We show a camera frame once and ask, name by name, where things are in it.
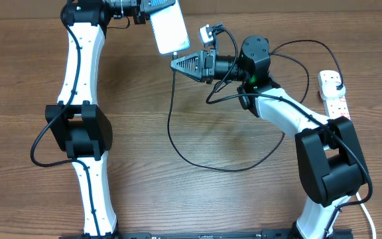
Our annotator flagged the blue-screen smartphone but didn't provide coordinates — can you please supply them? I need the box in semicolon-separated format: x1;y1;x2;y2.
150;0;190;54

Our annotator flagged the black USB charging cable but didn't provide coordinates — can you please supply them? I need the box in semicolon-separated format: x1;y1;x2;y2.
166;39;345;173

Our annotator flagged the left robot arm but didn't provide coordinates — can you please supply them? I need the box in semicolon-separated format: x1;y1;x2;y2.
45;1;178;238

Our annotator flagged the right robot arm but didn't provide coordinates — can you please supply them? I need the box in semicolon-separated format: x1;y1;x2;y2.
170;36;373;238

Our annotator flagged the white power strip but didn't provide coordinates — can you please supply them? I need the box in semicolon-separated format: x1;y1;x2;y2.
318;70;350;120

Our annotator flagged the white USB wall charger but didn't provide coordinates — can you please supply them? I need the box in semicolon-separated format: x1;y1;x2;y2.
320;82;346;101

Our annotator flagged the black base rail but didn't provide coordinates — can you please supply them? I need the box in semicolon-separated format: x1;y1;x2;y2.
59;229;354;239

